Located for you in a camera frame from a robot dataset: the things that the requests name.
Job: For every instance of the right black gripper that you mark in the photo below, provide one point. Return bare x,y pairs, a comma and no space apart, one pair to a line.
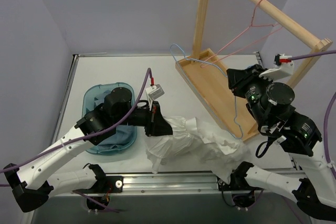
237,81

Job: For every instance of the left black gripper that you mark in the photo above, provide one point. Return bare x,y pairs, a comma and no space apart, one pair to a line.
153,118

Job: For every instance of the white garment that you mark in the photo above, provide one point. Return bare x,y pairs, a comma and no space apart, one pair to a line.
212,146

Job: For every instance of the blue denim skirt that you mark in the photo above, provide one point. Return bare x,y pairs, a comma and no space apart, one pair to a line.
121,140

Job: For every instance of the blue wire hanger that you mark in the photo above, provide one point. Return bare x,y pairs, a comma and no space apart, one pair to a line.
210,85

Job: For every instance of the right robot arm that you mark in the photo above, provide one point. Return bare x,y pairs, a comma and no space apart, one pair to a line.
269,103

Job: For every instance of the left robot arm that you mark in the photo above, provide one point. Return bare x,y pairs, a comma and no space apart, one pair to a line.
92,129

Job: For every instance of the wooden clothes rack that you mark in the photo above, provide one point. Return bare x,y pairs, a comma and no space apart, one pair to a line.
315,44

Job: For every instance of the teal plastic tray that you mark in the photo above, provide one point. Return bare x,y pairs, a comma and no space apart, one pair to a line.
96,94

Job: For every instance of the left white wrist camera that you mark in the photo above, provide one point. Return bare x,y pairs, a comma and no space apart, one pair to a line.
153,92

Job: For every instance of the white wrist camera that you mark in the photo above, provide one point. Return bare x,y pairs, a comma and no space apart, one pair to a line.
153,92
283,68

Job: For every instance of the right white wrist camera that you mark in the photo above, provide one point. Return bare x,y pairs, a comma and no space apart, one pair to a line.
283,68

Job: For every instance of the aluminium front rail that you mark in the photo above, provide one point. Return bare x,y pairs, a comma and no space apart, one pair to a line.
168,183

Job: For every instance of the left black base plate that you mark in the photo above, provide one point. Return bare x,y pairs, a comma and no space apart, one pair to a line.
110,184

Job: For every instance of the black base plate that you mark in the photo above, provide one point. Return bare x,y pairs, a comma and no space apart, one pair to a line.
225,184
110,184

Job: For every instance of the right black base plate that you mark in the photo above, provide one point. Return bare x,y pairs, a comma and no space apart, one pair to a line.
225,184

